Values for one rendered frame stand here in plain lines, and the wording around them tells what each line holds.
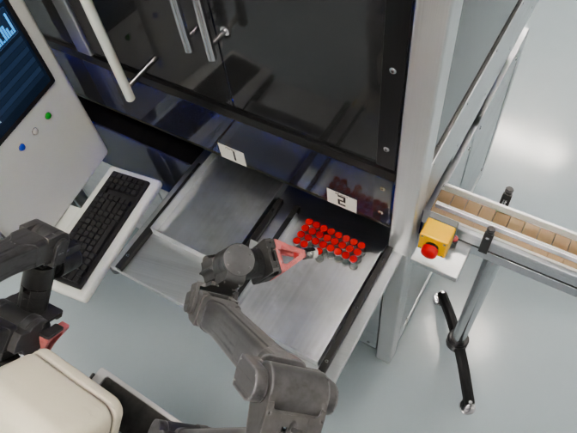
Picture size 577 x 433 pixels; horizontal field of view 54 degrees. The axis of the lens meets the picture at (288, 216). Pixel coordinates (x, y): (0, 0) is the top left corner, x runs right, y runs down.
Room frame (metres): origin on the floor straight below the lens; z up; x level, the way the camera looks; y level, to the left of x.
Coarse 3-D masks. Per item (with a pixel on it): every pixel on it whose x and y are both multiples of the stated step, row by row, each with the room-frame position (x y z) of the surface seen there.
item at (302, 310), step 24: (288, 240) 0.80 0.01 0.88; (312, 264) 0.72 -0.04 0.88; (336, 264) 0.70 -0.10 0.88; (360, 264) 0.69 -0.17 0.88; (264, 288) 0.67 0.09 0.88; (288, 288) 0.66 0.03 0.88; (312, 288) 0.65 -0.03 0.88; (336, 288) 0.64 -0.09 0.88; (360, 288) 0.61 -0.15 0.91; (264, 312) 0.60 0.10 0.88; (288, 312) 0.59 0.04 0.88; (312, 312) 0.58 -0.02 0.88; (336, 312) 0.57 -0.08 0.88; (288, 336) 0.53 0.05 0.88; (312, 336) 0.52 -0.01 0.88; (312, 360) 0.45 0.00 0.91
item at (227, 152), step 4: (220, 144) 1.04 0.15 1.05; (220, 148) 1.05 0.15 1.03; (224, 148) 1.03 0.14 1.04; (228, 148) 1.02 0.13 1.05; (224, 152) 1.04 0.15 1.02; (228, 152) 1.03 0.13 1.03; (232, 152) 1.02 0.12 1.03; (236, 152) 1.01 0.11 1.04; (240, 152) 1.00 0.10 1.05; (224, 156) 1.04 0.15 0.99; (228, 156) 1.03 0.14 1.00; (232, 156) 1.02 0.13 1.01; (236, 156) 1.01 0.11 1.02; (240, 156) 1.00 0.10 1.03; (244, 156) 1.00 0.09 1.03; (232, 160) 1.02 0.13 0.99; (236, 160) 1.01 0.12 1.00; (240, 160) 1.00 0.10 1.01; (244, 160) 1.00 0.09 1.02; (244, 164) 1.00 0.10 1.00
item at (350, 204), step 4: (328, 188) 0.83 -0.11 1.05; (328, 192) 0.83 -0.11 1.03; (332, 192) 0.82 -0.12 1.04; (336, 192) 0.82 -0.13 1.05; (328, 196) 0.83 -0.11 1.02; (332, 196) 0.83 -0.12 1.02; (336, 196) 0.82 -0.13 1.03; (344, 196) 0.80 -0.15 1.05; (328, 200) 0.83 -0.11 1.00; (332, 200) 0.83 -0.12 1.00; (336, 200) 0.82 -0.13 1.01; (348, 200) 0.80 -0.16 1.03; (352, 200) 0.79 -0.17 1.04; (356, 200) 0.78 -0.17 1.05; (340, 204) 0.81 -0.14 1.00; (344, 204) 0.80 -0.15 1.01; (348, 204) 0.80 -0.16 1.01; (352, 204) 0.79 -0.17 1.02; (356, 204) 0.78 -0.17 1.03; (344, 208) 0.80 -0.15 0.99; (348, 208) 0.80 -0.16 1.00; (352, 208) 0.79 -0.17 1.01
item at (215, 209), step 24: (216, 168) 1.09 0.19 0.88; (240, 168) 1.08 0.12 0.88; (192, 192) 1.02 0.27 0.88; (216, 192) 1.00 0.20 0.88; (240, 192) 0.99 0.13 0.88; (264, 192) 0.98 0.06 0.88; (168, 216) 0.95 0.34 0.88; (192, 216) 0.93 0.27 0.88; (216, 216) 0.92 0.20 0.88; (240, 216) 0.91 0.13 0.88; (168, 240) 0.86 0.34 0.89; (192, 240) 0.86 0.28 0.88; (216, 240) 0.84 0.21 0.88; (240, 240) 0.83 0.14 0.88
